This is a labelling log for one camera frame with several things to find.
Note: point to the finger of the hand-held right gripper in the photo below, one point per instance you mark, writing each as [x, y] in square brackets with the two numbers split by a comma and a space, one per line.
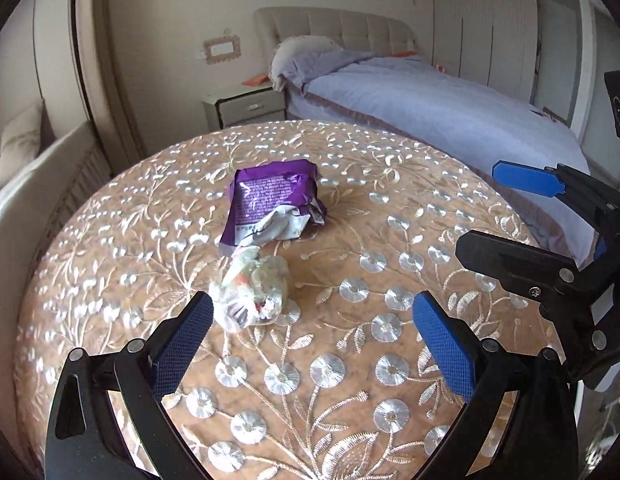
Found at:
[510, 257]
[525, 176]

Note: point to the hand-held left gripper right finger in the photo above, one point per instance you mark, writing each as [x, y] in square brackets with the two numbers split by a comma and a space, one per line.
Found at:
[442, 345]

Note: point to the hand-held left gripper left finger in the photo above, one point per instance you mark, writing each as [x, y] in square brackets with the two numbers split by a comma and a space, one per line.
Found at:
[182, 342]

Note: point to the white plastic wrapper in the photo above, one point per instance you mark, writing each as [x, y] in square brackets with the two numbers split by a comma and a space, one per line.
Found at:
[250, 286]

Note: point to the purple snack packet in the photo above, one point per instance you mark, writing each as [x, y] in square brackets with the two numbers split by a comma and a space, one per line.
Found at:
[270, 190]

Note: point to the small dark object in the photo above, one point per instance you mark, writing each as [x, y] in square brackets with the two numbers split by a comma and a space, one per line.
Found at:
[539, 111]

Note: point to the white door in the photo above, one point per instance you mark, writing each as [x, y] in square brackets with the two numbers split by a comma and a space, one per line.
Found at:
[557, 55]

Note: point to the grey-blue duvet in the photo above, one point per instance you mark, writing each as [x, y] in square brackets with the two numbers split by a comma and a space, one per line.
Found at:
[430, 110]

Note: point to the round table with embroidered tablecloth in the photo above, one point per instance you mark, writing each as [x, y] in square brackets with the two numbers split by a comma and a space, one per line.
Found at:
[340, 240]

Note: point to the beige wardrobe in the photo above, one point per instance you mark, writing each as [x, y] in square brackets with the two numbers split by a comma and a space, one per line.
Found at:
[485, 25]

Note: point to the orange cushion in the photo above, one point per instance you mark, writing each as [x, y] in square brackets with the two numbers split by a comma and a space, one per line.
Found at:
[403, 53]

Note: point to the beige upholstered bed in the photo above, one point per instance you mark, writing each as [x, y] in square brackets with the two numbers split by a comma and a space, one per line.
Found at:
[340, 25]

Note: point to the beige nightstand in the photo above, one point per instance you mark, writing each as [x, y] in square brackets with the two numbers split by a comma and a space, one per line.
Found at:
[244, 107]

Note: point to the grey ruffled pillow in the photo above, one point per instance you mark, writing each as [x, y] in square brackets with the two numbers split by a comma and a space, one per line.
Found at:
[300, 57]

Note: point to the beige square cushion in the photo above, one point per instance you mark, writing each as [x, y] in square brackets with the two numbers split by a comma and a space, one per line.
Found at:
[22, 142]

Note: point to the orange flat item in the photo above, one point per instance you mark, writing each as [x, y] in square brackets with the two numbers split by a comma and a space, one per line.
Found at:
[256, 80]

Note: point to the framed wall switch panel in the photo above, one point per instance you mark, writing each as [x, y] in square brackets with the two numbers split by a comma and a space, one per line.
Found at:
[222, 50]

